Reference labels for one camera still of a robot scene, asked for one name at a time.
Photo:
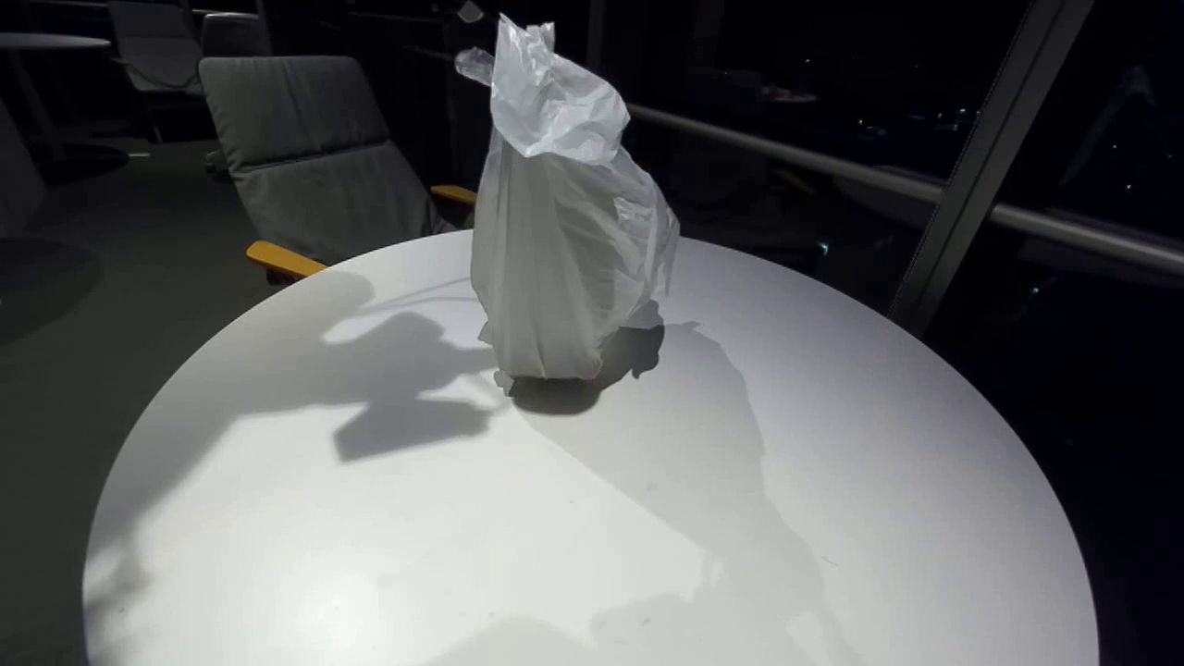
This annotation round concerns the white plastic bag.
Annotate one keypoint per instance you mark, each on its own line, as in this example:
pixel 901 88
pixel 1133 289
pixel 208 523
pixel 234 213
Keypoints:
pixel 557 246

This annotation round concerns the grey metal railing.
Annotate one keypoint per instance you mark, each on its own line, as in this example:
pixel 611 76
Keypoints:
pixel 863 171

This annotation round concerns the grey cushioned wooden armchair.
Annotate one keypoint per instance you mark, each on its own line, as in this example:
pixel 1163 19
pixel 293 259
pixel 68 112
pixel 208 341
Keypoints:
pixel 308 150

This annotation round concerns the round dark side table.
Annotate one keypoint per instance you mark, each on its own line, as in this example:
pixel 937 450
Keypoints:
pixel 50 43

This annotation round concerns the dark thin window post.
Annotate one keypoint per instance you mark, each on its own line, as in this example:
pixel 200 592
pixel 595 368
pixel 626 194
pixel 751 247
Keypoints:
pixel 592 50

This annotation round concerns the light grey window post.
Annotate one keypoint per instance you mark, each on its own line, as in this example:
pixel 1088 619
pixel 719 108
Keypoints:
pixel 986 160

